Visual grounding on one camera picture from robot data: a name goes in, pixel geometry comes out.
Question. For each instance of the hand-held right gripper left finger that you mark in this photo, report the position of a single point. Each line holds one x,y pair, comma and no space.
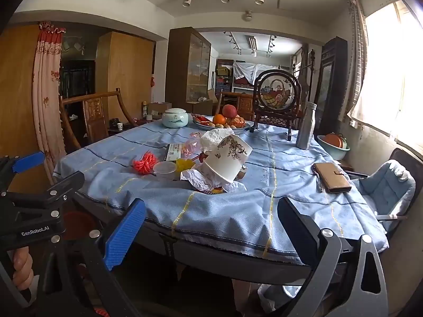
125,234

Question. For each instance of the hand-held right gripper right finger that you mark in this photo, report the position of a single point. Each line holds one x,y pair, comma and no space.
297,234

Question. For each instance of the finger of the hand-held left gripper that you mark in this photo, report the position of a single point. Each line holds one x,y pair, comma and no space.
28,164
62,185

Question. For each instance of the clear plastic cup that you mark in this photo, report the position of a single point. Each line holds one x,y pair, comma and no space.
165,170

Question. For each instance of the white medicine box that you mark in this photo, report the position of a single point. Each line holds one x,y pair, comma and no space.
173,152

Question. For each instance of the pink plastic bag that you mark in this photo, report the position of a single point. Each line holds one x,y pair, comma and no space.
191,145

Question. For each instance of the person's left hand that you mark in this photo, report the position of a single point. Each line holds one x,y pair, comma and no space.
21,265

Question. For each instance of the brown leather wallet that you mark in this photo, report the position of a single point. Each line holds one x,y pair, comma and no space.
332,177

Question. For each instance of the pink floral curtain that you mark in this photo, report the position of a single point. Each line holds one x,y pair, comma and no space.
46,99

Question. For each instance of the red yarn tassel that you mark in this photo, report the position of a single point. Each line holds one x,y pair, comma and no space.
144,162

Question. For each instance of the light blue striped tablecloth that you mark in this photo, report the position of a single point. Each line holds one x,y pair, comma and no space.
231,198

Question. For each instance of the grey round table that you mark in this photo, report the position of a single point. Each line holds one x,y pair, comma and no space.
198,257

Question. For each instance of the carved wooden chair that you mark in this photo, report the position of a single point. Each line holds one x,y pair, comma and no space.
95,115
238,102

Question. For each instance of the pale green basin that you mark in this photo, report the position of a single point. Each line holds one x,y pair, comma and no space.
333,152

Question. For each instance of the crumpled white paper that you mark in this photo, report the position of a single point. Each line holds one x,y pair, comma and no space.
198,180

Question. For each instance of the yellow tassel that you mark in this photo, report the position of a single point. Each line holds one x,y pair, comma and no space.
183,164

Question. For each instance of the orange bowl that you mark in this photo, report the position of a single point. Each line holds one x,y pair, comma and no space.
332,139

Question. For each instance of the large white printed cup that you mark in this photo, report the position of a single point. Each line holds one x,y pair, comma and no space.
228,158

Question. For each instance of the metal water bottle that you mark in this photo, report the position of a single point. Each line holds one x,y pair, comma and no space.
305,125

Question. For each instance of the spray can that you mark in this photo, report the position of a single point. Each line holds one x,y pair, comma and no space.
144,109

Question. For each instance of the cardboard box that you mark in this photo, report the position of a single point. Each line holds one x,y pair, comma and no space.
158,109

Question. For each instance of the pale green ceramic jar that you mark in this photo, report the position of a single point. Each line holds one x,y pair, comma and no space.
175,118

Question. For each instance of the white plastic bag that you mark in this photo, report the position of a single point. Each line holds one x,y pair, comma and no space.
214,137

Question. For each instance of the wooden wardrobe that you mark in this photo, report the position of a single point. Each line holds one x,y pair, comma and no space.
125,72

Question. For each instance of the blue rimmed fruit plate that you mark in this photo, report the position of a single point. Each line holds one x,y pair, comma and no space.
224,126

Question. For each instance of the dark armchair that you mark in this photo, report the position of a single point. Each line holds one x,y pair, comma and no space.
403,155

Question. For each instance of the pile of walnuts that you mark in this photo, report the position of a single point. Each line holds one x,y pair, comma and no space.
216,125

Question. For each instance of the red snack packets on plate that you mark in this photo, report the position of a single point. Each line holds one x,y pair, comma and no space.
200,118

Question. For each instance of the orange fruit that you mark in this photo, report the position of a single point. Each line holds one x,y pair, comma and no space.
219,119

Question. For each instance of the red apple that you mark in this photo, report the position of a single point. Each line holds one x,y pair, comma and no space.
229,110

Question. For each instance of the round embroidered table screen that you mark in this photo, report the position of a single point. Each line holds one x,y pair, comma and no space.
277,94

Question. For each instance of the dark tall wooden cabinet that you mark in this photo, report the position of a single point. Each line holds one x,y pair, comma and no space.
330,82

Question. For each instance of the glass display cabinet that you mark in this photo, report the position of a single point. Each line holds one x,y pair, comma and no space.
188,69

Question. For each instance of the white draped cloth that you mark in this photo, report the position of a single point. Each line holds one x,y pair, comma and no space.
248,71

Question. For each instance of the storage shelf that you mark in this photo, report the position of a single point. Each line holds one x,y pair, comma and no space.
224,76

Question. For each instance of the window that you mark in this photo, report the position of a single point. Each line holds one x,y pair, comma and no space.
393,72

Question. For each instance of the striped window curtain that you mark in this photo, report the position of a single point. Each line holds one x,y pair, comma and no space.
358,56

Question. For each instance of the fluorescent ceiling light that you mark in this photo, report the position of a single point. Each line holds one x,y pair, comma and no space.
252,43

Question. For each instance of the small round ceiling lamp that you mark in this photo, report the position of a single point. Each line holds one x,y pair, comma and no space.
248,15

